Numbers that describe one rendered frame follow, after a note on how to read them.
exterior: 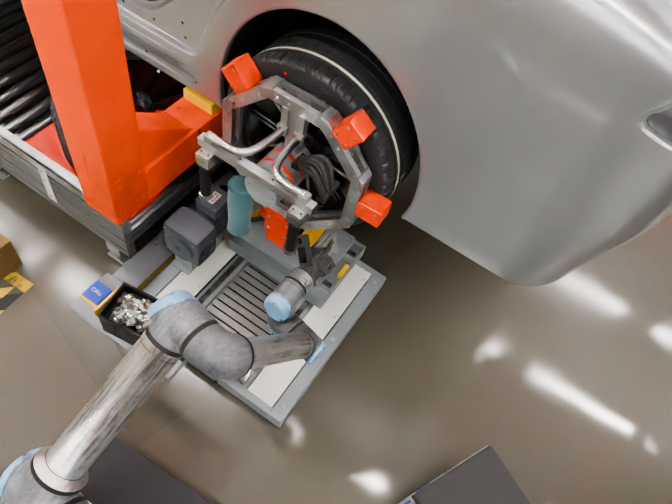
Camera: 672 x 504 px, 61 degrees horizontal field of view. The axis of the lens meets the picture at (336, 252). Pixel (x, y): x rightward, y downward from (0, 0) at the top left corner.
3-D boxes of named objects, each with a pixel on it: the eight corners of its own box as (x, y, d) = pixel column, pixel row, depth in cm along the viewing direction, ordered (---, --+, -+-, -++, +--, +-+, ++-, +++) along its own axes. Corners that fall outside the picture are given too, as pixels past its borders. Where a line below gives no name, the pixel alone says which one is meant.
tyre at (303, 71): (355, 212, 236) (459, 141, 181) (324, 249, 223) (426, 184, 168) (241, 94, 225) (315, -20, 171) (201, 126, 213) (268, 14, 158)
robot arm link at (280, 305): (260, 312, 186) (261, 297, 178) (282, 286, 193) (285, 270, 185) (283, 327, 185) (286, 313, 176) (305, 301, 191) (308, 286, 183)
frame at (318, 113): (350, 243, 207) (385, 137, 162) (340, 254, 203) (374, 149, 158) (232, 168, 217) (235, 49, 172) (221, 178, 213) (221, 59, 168)
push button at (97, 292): (113, 293, 193) (112, 290, 192) (97, 307, 190) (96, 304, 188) (98, 282, 195) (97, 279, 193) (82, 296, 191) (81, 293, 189)
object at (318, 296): (362, 256, 265) (366, 244, 257) (319, 310, 245) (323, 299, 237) (276, 201, 274) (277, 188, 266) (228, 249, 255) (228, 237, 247)
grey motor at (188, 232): (258, 228, 264) (262, 180, 235) (198, 290, 241) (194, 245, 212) (227, 208, 267) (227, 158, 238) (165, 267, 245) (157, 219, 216)
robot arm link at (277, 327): (283, 346, 194) (285, 330, 184) (260, 323, 198) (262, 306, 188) (302, 329, 199) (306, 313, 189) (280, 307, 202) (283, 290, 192)
